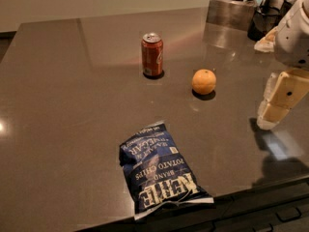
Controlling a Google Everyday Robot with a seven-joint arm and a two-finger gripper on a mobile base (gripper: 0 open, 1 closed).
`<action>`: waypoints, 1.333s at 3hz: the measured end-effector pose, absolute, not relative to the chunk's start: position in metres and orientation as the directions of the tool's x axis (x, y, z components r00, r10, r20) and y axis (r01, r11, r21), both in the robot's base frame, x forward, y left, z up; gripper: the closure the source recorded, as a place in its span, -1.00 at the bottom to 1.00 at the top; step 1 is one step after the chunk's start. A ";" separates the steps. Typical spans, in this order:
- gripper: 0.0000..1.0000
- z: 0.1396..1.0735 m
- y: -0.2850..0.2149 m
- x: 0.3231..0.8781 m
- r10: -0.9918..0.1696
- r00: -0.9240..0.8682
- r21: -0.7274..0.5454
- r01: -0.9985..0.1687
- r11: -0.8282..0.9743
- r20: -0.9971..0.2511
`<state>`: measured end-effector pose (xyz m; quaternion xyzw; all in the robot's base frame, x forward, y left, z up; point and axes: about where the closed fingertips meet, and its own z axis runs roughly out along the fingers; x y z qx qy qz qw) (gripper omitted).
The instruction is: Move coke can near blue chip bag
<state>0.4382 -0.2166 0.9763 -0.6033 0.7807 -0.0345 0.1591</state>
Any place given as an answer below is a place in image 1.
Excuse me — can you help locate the dark cabinet drawer front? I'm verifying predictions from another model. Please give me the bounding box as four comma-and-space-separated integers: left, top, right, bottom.
77, 176, 309, 232

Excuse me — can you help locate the red coke can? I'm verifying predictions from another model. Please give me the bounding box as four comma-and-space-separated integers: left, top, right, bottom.
141, 32, 163, 77

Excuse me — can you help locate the steel snack dispenser base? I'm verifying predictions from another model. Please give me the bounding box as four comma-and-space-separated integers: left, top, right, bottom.
206, 0, 255, 31

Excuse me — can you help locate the blue kettle chip bag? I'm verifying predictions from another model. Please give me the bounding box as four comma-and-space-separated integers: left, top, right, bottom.
119, 122, 214, 220

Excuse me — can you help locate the white napkin pile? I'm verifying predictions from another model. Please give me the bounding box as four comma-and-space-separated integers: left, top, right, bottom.
254, 27, 277, 53

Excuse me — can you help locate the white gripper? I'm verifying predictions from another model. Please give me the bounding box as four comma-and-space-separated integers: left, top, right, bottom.
257, 0, 309, 131

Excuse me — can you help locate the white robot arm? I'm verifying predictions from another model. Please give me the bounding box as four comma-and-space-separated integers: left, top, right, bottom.
257, 0, 309, 131

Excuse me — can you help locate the black wire basket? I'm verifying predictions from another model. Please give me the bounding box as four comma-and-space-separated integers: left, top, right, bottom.
247, 6, 280, 42

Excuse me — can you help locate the orange fruit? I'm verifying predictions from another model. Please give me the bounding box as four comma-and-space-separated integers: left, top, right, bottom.
191, 69, 216, 95

